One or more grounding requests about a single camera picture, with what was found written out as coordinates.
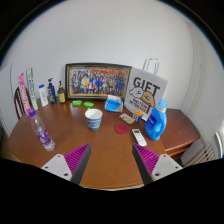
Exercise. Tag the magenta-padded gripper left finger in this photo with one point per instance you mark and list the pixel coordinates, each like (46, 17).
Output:
(60, 166)

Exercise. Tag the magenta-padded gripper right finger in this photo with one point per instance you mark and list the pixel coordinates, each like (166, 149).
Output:
(163, 166)

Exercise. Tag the clear purple-capped water bottle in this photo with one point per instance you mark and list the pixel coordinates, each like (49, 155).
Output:
(42, 132)

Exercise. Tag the white remote control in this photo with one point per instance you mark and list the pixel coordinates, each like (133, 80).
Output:
(139, 137)

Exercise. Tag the white radiator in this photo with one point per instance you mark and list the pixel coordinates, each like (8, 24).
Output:
(200, 156)

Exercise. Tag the brown wooden side table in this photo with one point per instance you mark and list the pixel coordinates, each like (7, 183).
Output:
(180, 130)

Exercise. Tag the blue detergent bottle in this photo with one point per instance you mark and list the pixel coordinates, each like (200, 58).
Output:
(154, 123)

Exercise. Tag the flat round red coaster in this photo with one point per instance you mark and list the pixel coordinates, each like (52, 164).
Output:
(121, 129)

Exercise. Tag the blue patterned paper cup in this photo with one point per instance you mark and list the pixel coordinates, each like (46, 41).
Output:
(93, 120)

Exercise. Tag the small snack packet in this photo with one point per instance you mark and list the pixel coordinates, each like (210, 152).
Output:
(126, 118)

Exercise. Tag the small green pack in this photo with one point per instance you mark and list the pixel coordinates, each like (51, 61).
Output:
(88, 104)
(77, 103)

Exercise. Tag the amber pump bottle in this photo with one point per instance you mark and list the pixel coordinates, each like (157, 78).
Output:
(61, 96)

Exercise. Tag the white blue-capped bottle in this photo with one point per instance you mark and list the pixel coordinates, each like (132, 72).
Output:
(43, 96)

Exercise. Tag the dark blue pump bottle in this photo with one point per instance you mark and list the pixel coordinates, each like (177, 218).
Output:
(52, 94)

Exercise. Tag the brown wooden chair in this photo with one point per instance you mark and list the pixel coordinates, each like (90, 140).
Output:
(18, 103)

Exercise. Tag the blue tissue pack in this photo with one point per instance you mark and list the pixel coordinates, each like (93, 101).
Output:
(113, 105)

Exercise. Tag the white paper gift bag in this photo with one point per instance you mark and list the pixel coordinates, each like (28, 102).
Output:
(146, 87)

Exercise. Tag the framed group picture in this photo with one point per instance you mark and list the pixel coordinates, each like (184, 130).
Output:
(97, 81)

